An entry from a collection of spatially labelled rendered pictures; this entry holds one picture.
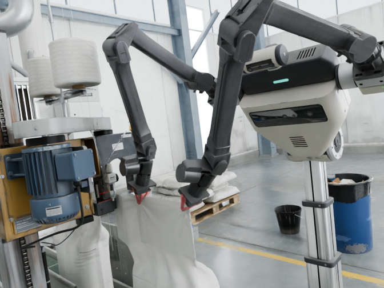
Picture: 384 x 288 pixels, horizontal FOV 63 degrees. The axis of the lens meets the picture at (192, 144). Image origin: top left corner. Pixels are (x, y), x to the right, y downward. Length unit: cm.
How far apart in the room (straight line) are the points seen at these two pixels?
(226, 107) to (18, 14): 322
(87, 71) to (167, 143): 590
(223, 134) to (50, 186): 57
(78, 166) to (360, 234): 268
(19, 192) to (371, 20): 867
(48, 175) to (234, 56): 68
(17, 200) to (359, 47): 117
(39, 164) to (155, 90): 595
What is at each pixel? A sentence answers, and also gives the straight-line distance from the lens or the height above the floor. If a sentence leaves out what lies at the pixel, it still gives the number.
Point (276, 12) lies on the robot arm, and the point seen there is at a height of 157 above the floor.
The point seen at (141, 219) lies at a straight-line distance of 135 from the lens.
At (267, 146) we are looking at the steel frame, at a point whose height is 29.
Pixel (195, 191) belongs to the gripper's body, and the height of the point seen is 113.
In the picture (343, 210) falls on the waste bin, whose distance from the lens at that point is 313.
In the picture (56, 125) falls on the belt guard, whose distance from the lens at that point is 106.
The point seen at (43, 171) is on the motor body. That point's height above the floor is 126.
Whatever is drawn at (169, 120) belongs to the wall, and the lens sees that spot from 708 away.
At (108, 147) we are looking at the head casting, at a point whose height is 129.
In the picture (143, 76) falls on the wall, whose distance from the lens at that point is 678.
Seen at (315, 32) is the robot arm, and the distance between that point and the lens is 89.
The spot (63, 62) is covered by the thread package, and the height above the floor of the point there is 160.
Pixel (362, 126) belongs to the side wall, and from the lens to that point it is 907.
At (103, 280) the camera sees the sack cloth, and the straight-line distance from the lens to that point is 178.
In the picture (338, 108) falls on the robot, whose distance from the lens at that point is 120.
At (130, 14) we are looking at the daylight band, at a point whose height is 368.
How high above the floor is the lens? 135
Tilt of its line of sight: 4 degrees down
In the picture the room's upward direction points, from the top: 7 degrees counter-clockwise
